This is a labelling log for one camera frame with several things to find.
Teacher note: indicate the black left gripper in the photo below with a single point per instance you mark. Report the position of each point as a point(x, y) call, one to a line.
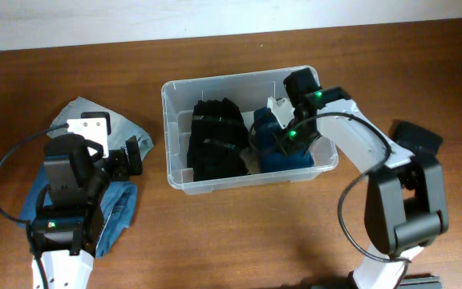
point(125, 167)

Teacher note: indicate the dark grey garment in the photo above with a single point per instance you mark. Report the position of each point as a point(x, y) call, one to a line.
point(415, 138)

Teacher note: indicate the blue folded jeans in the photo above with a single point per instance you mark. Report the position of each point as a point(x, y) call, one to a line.
point(118, 206)

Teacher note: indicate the light grey folded jeans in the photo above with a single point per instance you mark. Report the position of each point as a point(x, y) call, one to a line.
point(121, 128)

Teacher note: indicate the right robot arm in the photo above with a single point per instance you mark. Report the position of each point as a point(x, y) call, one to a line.
point(406, 208)

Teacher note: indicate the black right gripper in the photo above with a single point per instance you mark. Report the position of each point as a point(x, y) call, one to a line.
point(288, 147)

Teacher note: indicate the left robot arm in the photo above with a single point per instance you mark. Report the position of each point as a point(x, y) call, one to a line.
point(85, 202)

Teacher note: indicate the clear plastic storage bin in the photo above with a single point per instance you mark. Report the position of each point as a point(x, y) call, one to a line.
point(249, 91)

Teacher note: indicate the black garment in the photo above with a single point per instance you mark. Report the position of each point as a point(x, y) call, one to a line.
point(218, 135)

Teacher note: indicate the teal garment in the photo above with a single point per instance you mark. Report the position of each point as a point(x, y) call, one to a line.
point(267, 130)

